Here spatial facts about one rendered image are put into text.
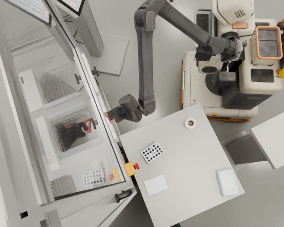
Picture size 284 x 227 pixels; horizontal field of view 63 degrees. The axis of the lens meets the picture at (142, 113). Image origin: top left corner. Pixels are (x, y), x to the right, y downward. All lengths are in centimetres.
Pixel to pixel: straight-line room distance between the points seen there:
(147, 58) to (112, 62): 156
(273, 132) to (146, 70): 101
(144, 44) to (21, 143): 75
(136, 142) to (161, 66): 120
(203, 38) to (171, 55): 146
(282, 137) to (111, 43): 184
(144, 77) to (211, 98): 122
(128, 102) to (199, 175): 74
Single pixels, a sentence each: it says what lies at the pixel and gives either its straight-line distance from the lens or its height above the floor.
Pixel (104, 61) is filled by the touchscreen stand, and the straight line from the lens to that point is 254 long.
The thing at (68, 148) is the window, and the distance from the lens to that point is 51.
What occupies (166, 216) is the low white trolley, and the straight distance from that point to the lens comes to 151.
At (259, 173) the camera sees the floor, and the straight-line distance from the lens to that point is 246.
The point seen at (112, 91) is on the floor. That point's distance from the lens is 243.
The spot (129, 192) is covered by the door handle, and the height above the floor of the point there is 153.
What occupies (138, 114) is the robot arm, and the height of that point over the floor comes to 125.
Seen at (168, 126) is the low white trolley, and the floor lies 76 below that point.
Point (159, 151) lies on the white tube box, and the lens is 146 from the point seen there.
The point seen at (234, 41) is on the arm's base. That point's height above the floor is 121.
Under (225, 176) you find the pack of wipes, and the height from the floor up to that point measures 80.
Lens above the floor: 225
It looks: 75 degrees down
